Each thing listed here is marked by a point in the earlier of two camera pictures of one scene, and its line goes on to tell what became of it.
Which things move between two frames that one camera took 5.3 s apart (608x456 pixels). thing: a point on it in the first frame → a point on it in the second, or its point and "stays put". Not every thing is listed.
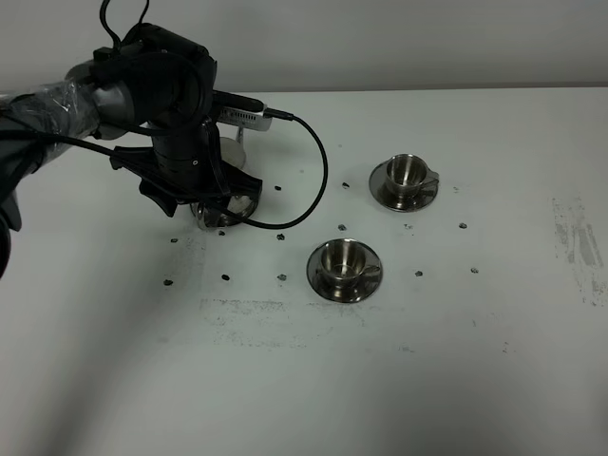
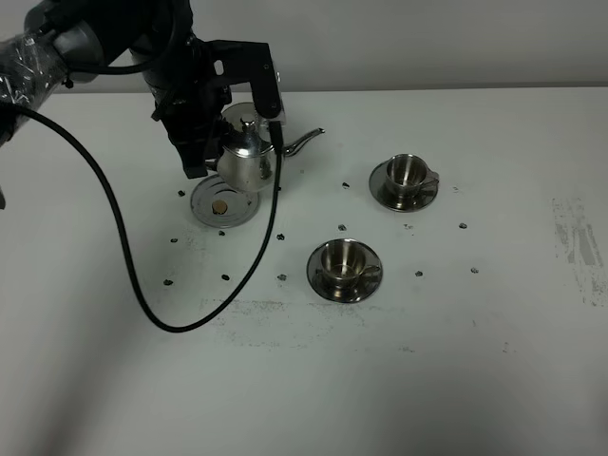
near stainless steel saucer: (326, 289) stays put
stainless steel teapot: (208, 214) → (246, 161)
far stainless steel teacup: (406, 174) stays put
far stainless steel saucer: (384, 193) stays put
